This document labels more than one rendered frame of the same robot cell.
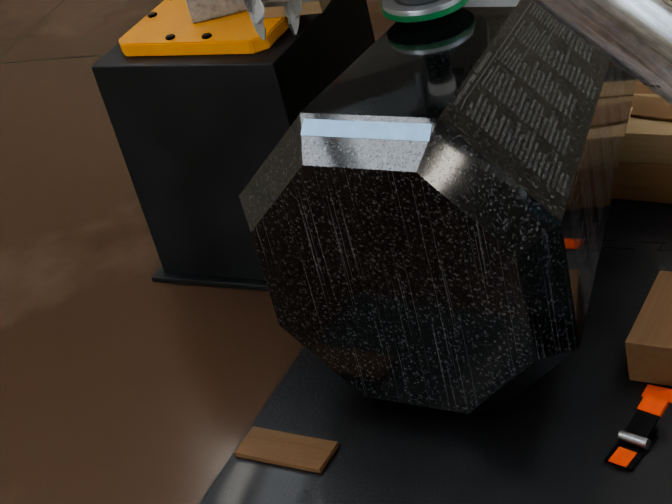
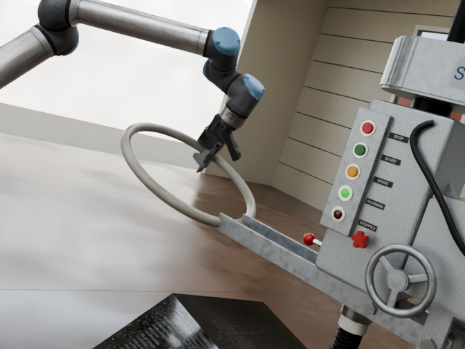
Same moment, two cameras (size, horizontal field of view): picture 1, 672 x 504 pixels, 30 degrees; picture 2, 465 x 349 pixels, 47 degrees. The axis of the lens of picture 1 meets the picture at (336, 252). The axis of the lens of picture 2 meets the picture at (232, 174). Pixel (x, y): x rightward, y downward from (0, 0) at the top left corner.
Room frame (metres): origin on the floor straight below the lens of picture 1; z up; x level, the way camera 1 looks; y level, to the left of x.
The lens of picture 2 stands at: (3.08, -1.69, 1.47)
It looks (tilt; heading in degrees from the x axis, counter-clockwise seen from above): 8 degrees down; 115
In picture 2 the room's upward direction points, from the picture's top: 17 degrees clockwise
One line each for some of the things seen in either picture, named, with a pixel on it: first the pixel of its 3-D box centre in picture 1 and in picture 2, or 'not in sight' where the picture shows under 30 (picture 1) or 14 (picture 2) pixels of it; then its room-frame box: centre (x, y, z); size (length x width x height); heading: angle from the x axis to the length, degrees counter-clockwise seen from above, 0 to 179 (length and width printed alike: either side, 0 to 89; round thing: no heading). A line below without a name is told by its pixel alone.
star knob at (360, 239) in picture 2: not in sight; (362, 239); (2.87, -0.49, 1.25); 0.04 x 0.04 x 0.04; 77
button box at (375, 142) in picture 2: not in sight; (356, 172); (2.80, -0.47, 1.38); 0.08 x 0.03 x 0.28; 167
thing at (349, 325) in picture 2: not in sight; (353, 321); (2.90, -0.37, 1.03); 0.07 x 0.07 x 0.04
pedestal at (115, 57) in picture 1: (260, 128); not in sight; (3.48, 0.13, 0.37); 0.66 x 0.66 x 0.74; 58
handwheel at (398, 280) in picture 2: not in sight; (405, 279); (2.99, -0.51, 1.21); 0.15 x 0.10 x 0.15; 167
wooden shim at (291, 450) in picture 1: (285, 449); not in sight; (2.40, 0.25, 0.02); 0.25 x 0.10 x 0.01; 55
